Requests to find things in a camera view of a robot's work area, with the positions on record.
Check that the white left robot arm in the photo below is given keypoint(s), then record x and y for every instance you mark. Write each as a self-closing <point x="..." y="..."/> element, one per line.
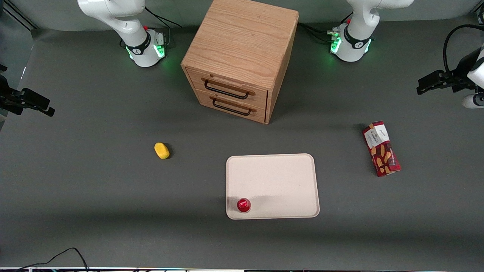
<point x="353" y="45"/>

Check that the wooden drawer front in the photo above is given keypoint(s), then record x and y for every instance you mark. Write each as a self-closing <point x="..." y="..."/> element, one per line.
<point x="230" y="81"/>
<point x="261" y="113"/>

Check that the red cookie box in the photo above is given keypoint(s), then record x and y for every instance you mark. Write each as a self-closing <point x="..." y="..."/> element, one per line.
<point x="381" y="149"/>

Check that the small red cup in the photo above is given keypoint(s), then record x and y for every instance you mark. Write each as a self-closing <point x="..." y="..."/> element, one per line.
<point x="243" y="205"/>

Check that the dark metal frame bar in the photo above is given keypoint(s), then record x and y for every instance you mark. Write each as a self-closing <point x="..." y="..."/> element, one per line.
<point x="17" y="14"/>

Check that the wooden two-drawer cabinet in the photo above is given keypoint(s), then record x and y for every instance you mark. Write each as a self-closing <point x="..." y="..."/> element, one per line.
<point x="242" y="41"/>

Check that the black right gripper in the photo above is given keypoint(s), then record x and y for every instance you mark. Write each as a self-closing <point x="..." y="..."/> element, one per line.
<point x="8" y="99"/>

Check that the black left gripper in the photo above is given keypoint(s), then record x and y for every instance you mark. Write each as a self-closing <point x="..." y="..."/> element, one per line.
<point x="458" y="76"/>

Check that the beige rectangular tray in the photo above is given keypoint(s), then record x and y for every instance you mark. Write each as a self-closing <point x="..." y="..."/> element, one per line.
<point x="272" y="181"/>

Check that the yellow sponge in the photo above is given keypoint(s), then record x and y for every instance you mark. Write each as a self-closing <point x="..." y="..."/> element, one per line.
<point x="162" y="150"/>

